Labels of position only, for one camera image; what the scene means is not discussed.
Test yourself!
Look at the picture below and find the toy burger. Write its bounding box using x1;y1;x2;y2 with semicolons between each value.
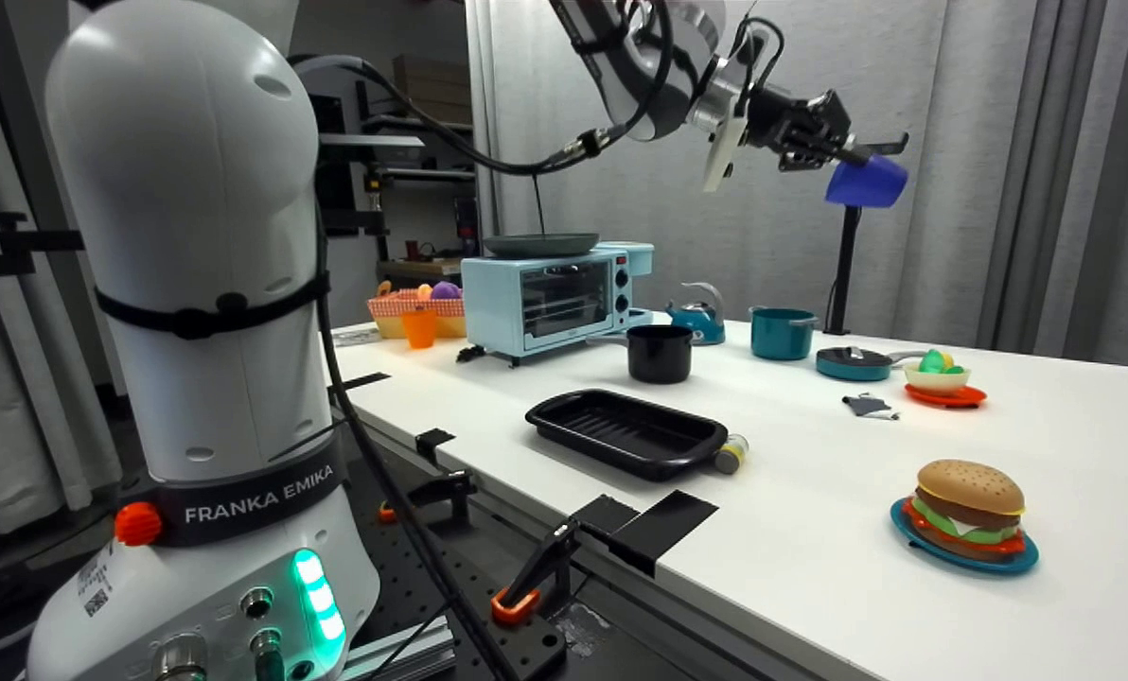
906;452;1030;548

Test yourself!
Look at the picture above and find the small teal plate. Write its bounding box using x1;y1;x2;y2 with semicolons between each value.
887;490;1045;583

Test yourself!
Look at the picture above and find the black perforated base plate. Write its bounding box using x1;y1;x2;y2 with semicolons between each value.
334;412;871;681

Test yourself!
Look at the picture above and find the small black white card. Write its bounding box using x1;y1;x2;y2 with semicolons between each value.
839;391;906;422

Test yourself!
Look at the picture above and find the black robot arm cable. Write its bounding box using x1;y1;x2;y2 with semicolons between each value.
288;0;768;681

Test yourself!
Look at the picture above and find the black pot with grey handle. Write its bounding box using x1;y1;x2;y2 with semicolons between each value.
623;321;695;391

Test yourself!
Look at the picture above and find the orange bowl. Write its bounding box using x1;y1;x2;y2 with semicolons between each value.
362;278;469;344

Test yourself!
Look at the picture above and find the teal toy kettle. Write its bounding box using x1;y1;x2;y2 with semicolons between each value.
666;274;729;348

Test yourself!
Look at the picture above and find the teal toy toaster oven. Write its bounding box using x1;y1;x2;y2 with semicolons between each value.
458;238;657;369

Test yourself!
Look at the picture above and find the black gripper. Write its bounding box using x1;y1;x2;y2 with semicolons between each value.
744;82;912;172

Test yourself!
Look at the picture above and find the dark tray on oven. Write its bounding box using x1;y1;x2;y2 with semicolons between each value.
482;228;604;266

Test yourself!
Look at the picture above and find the black ridged grill tray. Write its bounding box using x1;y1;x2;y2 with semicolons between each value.
522;384;733;484

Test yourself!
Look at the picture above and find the black camera stand pole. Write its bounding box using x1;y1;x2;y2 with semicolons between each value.
824;203;868;341

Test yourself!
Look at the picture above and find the toy bowl with green food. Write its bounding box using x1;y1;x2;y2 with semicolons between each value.
900;348;975;392

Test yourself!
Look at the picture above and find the black clamp with orange handle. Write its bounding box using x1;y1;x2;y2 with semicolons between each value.
373;466;484;534
484;519;588;631

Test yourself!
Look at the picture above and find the grey curtain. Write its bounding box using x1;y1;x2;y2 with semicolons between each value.
462;0;1128;374

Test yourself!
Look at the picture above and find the blue plastic cup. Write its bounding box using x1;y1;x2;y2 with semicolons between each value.
821;151;912;213

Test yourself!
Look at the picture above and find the teal cooking pot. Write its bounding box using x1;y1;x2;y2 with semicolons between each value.
744;303;824;368

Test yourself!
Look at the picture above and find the small teal frying pan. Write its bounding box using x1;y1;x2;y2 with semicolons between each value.
813;344;929;384

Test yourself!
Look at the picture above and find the small red plate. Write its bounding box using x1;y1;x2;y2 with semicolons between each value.
900;377;993;412

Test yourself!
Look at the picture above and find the orange toy cup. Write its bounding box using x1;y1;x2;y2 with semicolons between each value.
399;305;445;356

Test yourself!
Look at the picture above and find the black flat table bracket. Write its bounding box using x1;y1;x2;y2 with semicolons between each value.
569;484;722;580

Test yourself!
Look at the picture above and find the small yellow labelled can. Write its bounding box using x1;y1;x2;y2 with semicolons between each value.
708;430;752;481

